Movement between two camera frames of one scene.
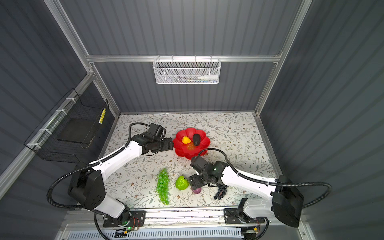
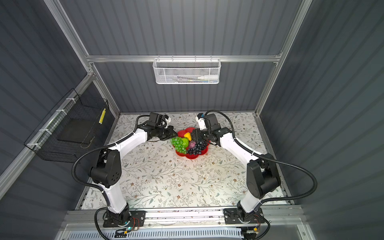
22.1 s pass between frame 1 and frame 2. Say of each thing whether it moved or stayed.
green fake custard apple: moved
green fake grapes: moved
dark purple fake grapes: moved
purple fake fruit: moved
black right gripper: moved
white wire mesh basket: stayed
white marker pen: stayed
